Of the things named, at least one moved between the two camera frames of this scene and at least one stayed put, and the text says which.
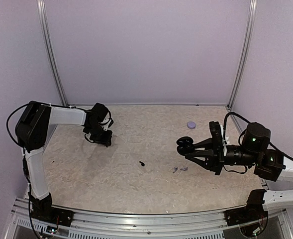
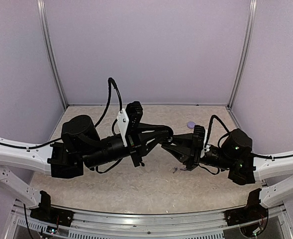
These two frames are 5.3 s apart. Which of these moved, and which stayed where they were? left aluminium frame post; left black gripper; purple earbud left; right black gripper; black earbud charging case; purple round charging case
Moved: black earbud charging case; left black gripper; right black gripper
Stayed: purple round charging case; purple earbud left; left aluminium frame post
